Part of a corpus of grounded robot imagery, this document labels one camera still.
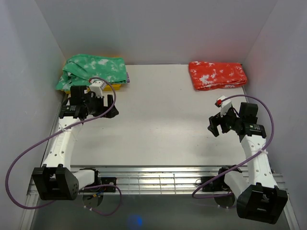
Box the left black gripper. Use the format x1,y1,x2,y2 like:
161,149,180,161
83,93,118,118

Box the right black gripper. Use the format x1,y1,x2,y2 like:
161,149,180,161
207,105,242,137

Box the green tie-dye trousers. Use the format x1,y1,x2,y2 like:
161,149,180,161
56,54,128,91

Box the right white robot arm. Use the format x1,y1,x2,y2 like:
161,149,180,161
208,98,288,224

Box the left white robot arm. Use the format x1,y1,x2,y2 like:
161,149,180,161
32,80,119,200

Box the red tie-dye folded trousers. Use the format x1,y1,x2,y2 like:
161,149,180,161
188,61,248,91

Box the yellow plastic bin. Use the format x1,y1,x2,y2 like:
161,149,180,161
57,56,128,94

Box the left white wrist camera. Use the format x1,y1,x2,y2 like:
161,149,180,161
89,80,106,97

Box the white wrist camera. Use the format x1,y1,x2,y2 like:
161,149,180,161
89,80,106,97
215,96,232,117

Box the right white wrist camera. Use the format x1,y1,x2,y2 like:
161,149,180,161
215,96,232,117

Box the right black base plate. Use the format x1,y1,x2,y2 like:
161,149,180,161
201,176,230,192

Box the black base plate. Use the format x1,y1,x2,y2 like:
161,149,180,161
95,176,117,193
201,176,230,192

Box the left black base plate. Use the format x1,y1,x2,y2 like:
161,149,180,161
95,176,117,193

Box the aluminium rail frame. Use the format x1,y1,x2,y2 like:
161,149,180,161
21,166,299,230

